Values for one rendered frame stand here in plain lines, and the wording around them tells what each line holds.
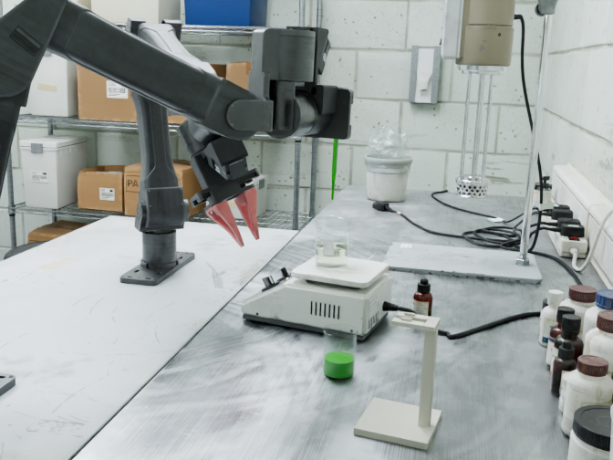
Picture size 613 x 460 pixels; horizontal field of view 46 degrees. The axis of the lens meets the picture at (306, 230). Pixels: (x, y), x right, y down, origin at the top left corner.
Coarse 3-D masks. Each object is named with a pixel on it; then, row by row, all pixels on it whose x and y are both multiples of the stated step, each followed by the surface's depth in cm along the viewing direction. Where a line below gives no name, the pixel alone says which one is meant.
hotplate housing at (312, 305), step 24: (288, 288) 106; (312, 288) 105; (336, 288) 104; (360, 288) 105; (384, 288) 109; (264, 312) 108; (288, 312) 107; (312, 312) 105; (336, 312) 103; (360, 312) 102; (384, 312) 111; (360, 336) 103
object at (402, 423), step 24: (408, 312) 78; (432, 336) 76; (432, 360) 76; (432, 384) 77; (384, 408) 82; (408, 408) 82; (360, 432) 77; (384, 432) 77; (408, 432) 77; (432, 432) 77
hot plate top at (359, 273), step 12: (312, 264) 110; (348, 264) 111; (360, 264) 111; (372, 264) 111; (384, 264) 111; (300, 276) 105; (312, 276) 104; (324, 276) 104; (336, 276) 104; (348, 276) 104; (360, 276) 105; (372, 276) 105
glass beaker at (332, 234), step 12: (324, 216) 110; (324, 228) 106; (336, 228) 105; (348, 228) 107; (324, 240) 106; (336, 240) 106; (348, 240) 108; (324, 252) 106; (336, 252) 106; (324, 264) 107; (336, 264) 107
